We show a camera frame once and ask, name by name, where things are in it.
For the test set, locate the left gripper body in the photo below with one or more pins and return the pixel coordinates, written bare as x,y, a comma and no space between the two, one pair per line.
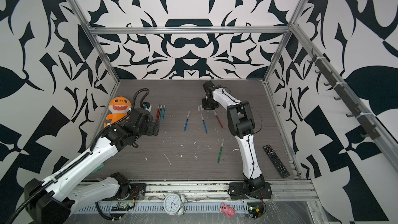
143,132

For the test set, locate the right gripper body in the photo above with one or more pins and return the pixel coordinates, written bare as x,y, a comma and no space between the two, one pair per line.
208,104

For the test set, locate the blue knife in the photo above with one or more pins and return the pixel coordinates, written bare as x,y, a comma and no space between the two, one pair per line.
187,119
204,124
163,111

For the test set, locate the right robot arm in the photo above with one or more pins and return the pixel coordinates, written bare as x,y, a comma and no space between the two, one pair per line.
241,124

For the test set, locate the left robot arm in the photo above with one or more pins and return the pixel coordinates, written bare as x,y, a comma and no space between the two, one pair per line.
54,199

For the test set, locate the orange shark plush toy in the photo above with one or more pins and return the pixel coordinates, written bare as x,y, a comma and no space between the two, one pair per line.
118,107

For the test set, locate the small teal square clock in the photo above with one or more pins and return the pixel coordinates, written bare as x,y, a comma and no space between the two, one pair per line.
98,168

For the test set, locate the white alarm clock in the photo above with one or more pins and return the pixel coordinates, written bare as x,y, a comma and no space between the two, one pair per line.
174,204

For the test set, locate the black remote control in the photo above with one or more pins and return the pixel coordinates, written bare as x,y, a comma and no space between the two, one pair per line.
279,166

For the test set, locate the pink pig toy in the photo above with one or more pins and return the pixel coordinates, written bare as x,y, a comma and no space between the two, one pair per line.
227,210

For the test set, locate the green circuit board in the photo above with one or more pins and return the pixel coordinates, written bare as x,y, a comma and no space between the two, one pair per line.
256,210

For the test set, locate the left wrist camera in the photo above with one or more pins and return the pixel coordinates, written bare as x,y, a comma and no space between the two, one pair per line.
146,106

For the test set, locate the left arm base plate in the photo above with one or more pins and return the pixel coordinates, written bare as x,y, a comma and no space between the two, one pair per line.
135,191

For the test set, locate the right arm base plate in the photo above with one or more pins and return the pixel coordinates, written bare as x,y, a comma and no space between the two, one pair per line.
241,191

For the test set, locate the wall hook rack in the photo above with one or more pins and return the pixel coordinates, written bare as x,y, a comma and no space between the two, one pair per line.
357,109

